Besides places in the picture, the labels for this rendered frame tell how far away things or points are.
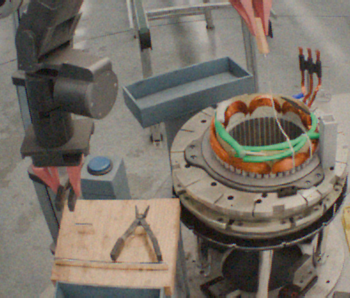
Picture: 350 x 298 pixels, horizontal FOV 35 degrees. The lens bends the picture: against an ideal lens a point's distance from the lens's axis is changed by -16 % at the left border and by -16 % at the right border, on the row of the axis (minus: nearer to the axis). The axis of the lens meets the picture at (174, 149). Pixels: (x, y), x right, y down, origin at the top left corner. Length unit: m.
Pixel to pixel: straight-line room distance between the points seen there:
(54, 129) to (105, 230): 0.25
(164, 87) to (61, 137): 0.59
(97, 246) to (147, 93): 0.49
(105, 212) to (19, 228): 1.70
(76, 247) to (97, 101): 0.31
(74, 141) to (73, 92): 0.10
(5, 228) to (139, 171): 0.75
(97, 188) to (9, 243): 1.52
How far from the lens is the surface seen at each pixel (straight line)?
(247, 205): 0.91
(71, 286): 0.88
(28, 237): 2.59
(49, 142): 0.76
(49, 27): 0.67
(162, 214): 0.96
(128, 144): 2.98
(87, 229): 0.94
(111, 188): 1.10
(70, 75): 0.69
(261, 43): 0.90
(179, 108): 1.23
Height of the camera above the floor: 1.70
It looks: 36 degrees down
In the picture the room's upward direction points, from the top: 8 degrees counter-clockwise
